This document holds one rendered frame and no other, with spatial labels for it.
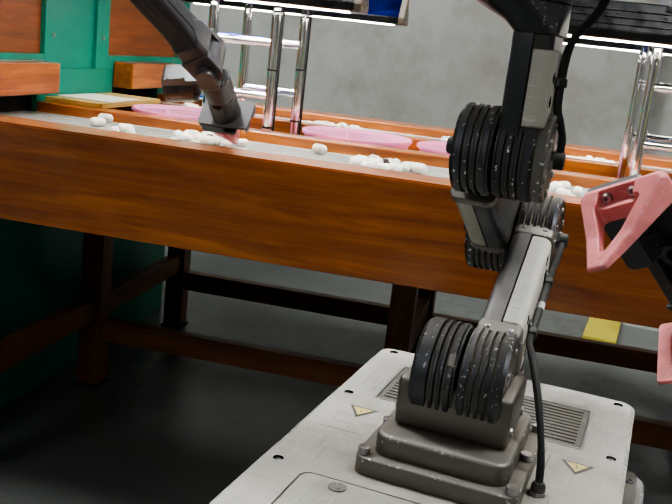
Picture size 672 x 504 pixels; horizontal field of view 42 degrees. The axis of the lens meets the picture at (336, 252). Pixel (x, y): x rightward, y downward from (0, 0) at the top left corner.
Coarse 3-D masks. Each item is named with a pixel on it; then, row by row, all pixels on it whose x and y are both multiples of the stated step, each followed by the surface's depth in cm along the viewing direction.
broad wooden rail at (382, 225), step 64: (0, 128) 163; (64, 128) 164; (0, 192) 166; (64, 192) 163; (128, 192) 160; (192, 192) 157; (256, 192) 155; (320, 192) 152; (384, 192) 149; (448, 192) 147; (256, 256) 157; (320, 256) 154; (384, 256) 152; (448, 256) 149; (576, 256) 144; (640, 320) 144
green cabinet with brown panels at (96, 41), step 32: (0, 0) 189; (32, 0) 201; (64, 0) 214; (96, 0) 228; (128, 0) 246; (0, 32) 191; (32, 32) 203; (64, 32) 216; (96, 32) 230; (128, 32) 249; (64, 64) 218; (96, 64) 232
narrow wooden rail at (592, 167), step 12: (108, 108) 238; (120, 108) 237; (252, 120) 229; (276, 120) 228; (288, 120) 231; (288, 132) 228; (300, 132) 227; (564, 168) 214; (576, 168) 214; (588, 168) 213; (600, 168) 212; (612, 168) 212; (648, 168) 213
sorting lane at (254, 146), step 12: (48, 120) 193; (60, 120) 196; (72, 120) 198; (84, 120) 201; (144, 132) 192; (156, 132) 194; (168, 132) 196; (252, 144) 192; (264, 144) 195; (300, 156) 182; (312, 156) 184; (324, 156) 186; (336, 156) 188; (348, 156) 190; (432, 168) 186; (444, 168) 188; (552, 192) 171
